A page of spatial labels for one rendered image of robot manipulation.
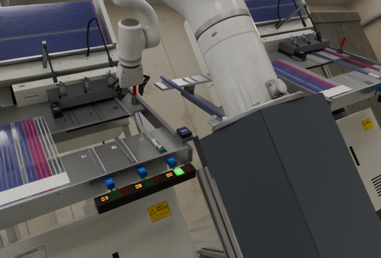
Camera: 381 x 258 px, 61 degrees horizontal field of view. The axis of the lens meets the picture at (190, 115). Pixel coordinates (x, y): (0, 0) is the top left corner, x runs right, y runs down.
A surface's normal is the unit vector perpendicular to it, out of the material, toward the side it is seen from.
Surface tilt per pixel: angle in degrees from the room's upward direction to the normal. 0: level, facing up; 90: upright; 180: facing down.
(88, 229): 90
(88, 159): 43
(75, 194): 133
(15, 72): 90
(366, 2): 90
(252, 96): 90
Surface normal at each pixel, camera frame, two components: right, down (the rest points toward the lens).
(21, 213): 0.51, 0.43
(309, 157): 0.51, -0.33
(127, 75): 0.40, 0.63
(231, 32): -0.08, -0.14
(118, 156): 0.01, -0.87
